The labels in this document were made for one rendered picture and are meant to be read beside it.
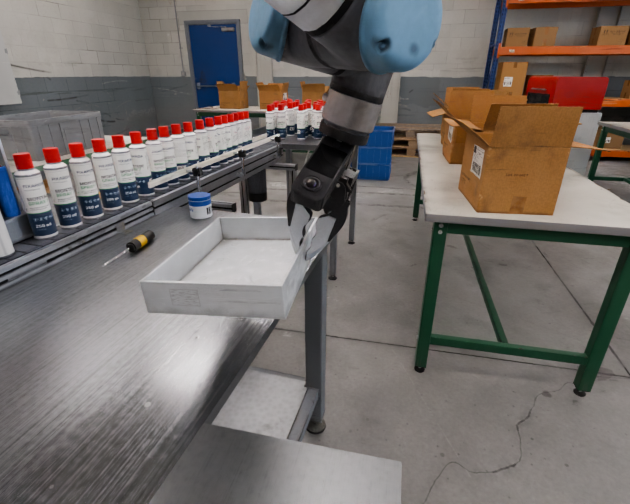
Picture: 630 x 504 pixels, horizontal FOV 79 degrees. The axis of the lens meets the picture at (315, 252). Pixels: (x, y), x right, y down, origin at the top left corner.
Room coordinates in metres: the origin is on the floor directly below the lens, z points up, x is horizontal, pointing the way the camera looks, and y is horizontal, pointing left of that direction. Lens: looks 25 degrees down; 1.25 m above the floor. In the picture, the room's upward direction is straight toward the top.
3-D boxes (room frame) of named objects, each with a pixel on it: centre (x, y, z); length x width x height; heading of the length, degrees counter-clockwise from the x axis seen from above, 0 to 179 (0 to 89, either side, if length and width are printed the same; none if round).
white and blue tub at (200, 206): (1.19, 0.37, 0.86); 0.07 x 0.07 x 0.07
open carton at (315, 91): (5.93, -0.04, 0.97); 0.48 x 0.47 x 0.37; 170
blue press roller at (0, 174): (0.88, 0.72, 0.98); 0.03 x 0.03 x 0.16
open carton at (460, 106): (2.36, -0.92, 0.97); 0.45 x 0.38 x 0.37; 80
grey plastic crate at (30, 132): (2.50, 1.69, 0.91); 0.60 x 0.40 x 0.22; 171
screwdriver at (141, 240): (0.90, 0.47, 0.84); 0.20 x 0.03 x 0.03; 170
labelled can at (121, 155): (1.18, 0.58, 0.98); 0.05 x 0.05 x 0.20
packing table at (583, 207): (2.34, -1.04, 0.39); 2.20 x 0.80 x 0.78; 167
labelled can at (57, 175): (0.96, 0.65, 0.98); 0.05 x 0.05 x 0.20
